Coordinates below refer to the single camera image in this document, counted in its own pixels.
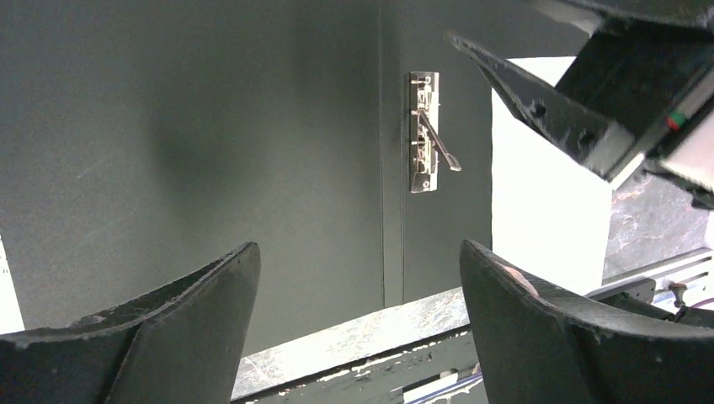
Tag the metal folder clip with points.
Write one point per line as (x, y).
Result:
(426, 148)

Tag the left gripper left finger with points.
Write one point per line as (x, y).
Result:
(180, 343)

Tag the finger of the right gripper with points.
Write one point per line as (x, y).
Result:
(589, 138)

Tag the red folder with black inside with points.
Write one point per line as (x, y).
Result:
(140, 140)

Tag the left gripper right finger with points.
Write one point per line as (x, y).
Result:
(540, 343)

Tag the printed paper sheet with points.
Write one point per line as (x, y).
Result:
(550, 216)
(11, 319)

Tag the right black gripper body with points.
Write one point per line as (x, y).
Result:
(648, 65)

